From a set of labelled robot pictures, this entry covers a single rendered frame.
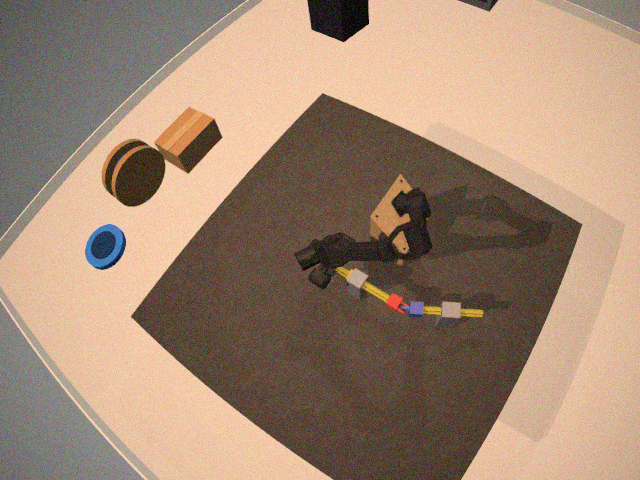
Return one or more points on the yellow square bar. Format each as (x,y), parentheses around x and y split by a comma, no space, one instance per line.
(357,284)

